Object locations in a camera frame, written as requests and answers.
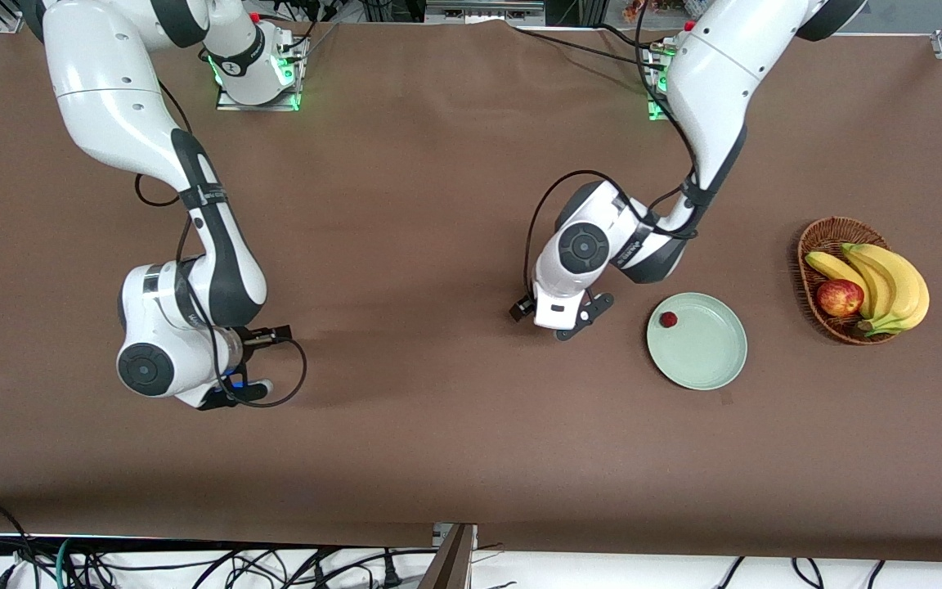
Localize short black table cable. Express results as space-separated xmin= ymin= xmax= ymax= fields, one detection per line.
xmin=596 ymin=23 xmax=662 ymax=52

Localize orange background objects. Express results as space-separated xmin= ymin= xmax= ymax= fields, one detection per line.
xmin=623 ymin=0 xmax=689 ymax=23

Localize large yellow banana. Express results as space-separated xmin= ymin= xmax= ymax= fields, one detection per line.
xmin=843 ymin=243 xmax=931 ymax=338

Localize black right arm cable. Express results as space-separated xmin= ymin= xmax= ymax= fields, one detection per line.
xmin=134 ymin=78 xmax=308 ymax=408

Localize grey metal device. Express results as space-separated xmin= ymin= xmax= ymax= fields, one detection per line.
xmin=424 ymin=0 xmax=547 ymax=25

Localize small yellow banana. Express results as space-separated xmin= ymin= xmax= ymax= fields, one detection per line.
xmin=804 ymin=250 xmax=872 ymax=320

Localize teal cable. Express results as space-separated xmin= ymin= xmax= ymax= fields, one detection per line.
xmin=55 ymin=537 xmax=77 ymax=589

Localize red apple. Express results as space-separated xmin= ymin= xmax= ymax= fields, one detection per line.
xmin=816 ymin=279 xmax=865 ymax=318

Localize black power plug cable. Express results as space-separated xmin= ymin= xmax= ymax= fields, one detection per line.
xmin=377 ymin=548 xmax=406 ymax=589

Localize long black table cable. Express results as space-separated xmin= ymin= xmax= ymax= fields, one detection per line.
xmin=508 ymin=25 xmax=668 ymax=73

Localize brown wicker basket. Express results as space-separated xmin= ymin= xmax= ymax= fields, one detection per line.
xmin=797 ymin=216 xmax=907 ymax=346

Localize light green round plate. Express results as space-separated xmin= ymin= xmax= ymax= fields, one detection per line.
xmin=646 ymin=293 xmax=749 ymax=393

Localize aluminium profile beam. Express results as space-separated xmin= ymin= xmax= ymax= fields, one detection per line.
xmin=418 ymin=522 xmax=478 ymax=589

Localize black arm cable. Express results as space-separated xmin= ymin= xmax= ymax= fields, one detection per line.
xmin=524 ymin=0 xmax=701 ymax=302
xmin=134 ymin=78 xmax=308 ymax=408

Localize brown table cover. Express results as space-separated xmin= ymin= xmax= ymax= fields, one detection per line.
xmin=0 ymin=15 xmax=942 ymax=564

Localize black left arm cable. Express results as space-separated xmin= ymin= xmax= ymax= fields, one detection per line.
xmin=524 ymin=0 xmax=701 ymax=302

